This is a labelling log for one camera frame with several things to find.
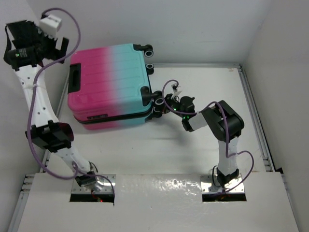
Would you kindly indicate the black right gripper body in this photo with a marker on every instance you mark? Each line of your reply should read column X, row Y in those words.
column 170, row 101

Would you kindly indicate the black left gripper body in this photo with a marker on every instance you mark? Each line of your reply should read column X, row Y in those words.
column 49, row 45

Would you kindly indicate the pink suitcase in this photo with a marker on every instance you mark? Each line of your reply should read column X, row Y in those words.
column 109, row 87

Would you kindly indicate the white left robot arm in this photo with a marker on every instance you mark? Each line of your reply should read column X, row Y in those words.
column 44, row 128

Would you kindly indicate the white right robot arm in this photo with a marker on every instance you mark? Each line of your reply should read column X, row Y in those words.
column 225, row 124

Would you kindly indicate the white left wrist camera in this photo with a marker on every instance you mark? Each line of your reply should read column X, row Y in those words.
column 50, row 25

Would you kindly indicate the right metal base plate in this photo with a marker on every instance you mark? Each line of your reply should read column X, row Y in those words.
column 210, row 185

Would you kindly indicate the metal base plate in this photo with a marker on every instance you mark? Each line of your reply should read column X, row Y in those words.
column 210, row 185
column 106, row 184

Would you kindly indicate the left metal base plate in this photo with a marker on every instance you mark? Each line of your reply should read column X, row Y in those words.
column 106, row 184

